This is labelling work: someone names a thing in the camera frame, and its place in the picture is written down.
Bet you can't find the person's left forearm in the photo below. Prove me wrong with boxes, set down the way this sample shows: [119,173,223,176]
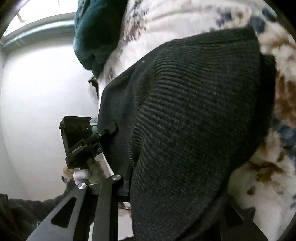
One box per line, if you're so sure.
[0,179,78,241]

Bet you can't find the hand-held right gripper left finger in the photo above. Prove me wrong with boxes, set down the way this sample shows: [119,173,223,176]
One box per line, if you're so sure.
[26,168,134,241]

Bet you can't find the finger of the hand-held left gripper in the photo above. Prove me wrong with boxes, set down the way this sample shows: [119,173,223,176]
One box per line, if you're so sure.
[92,122,119,140]

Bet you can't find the person's left hand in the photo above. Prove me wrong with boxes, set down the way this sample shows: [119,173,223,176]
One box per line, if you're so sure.
[73,160,108,186]

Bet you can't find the window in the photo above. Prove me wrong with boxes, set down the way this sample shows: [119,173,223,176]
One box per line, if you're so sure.
[0,0,79,47]

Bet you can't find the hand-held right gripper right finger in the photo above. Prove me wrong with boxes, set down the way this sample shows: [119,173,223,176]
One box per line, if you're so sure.
[220,197,270,241]

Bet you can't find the teal fuzzy cloth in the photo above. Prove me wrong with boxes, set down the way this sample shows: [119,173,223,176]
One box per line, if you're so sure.
[73,0,129,79]

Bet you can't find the dark knit sweater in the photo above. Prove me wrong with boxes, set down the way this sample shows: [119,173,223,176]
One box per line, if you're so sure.
[97,25,277,241]

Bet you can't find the floral fleece blanket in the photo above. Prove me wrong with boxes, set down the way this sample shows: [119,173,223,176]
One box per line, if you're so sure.
[96,0,296,241]

